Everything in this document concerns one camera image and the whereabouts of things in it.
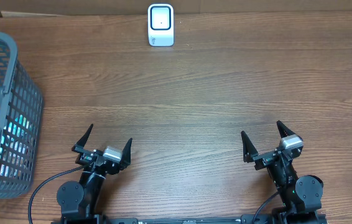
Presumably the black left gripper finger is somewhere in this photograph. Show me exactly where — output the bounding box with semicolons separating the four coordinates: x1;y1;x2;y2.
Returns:
120;138;132;170
75;124;94;149

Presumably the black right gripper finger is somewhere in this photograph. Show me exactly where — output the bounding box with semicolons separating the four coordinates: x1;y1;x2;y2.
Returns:
276;120;295;138
241;131;258;163

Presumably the small teal tissue pack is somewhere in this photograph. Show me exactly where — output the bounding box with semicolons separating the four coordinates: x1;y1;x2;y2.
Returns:
1;115;32;151

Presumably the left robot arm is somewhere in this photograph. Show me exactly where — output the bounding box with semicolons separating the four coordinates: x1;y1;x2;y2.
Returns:
57;125;132;223

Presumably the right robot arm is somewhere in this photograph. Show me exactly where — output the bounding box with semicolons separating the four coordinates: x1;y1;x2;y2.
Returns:
241;120;327;224

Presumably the white barcode scanner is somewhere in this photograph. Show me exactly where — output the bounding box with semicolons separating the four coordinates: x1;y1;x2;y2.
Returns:
147;3;174;47

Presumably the grey plastic basket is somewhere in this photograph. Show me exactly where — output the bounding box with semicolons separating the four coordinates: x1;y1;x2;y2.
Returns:
0;32;44;199

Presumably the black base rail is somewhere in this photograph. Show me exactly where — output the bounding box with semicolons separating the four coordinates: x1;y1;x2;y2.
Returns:
51;213;328;224

